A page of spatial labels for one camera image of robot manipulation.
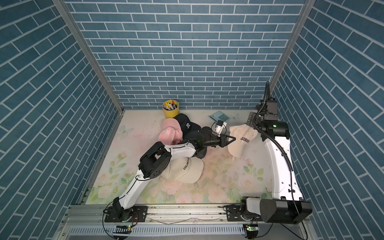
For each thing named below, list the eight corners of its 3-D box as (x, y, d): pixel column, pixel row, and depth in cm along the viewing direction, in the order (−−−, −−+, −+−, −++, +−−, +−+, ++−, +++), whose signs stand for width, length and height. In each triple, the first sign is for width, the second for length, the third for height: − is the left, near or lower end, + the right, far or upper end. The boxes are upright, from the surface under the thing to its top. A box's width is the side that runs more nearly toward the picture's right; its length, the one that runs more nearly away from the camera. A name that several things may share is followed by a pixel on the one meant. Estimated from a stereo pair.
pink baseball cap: (159, 148, 100) (155, 139, 91) (163, 126, 112) (160, 116, 104) (182, 148, 100) (180, 139, 91) (184, 127, 112) (182, 116, 104)
